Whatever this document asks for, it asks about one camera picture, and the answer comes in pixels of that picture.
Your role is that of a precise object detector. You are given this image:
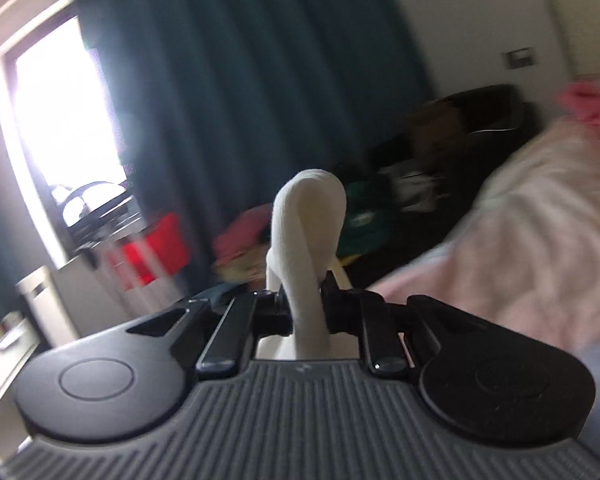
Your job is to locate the garment steamer stand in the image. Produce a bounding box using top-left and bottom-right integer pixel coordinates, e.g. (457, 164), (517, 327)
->
(58, 181), (183, 316)

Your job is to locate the pink clothes pile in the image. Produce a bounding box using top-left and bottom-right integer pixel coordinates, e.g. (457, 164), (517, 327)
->
(212, 204), (273, 266)

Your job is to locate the cream white zip jacket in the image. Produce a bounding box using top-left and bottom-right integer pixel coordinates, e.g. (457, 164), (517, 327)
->
(256, 169), (358, 361)

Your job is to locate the window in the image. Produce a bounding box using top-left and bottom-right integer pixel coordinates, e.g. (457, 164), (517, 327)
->
(0, 0), (130, 268)

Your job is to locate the pastel bed sheet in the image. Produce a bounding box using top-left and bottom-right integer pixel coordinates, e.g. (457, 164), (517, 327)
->
(374, 119), (600, 453)

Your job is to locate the red garment on stand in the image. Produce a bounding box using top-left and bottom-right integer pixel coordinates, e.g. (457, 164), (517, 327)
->
(104, 212), (192, 290)

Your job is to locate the white dressing table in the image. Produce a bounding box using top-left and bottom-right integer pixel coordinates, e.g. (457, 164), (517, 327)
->
(0, 309), (44, 430)

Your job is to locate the dark teal right curtain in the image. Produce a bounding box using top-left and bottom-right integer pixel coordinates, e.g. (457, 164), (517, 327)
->
(74, 0), (434, 287)

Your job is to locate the black headboard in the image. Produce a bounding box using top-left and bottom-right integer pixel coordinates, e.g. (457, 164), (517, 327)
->
(406, 84), (539, 174)

